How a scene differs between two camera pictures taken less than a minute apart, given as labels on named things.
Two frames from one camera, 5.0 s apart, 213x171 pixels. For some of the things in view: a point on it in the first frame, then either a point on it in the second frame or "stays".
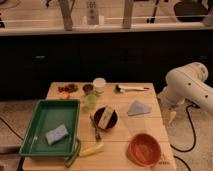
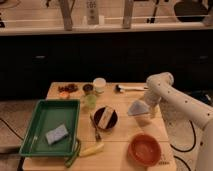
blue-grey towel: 138,108 stays
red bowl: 144,150 stays
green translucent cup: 91,101 stays
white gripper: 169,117 -> 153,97
